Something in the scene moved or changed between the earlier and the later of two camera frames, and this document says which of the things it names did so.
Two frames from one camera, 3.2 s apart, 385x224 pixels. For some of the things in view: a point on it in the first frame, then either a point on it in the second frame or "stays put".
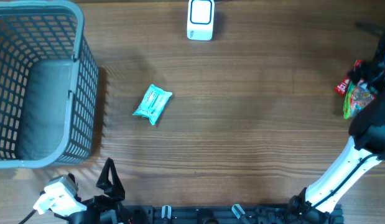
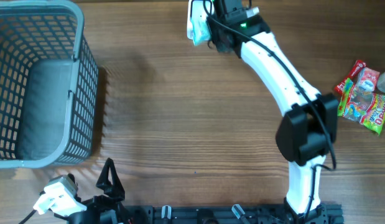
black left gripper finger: x=116 y=190 stays put
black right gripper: x=378 y=84 → x=218 y=43
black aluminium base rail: x=234 y=214 stays put
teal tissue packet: x=153 y=104 → x=198 y=30
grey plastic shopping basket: x=45 y=84 stays put
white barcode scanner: x=200 y=20 stays put
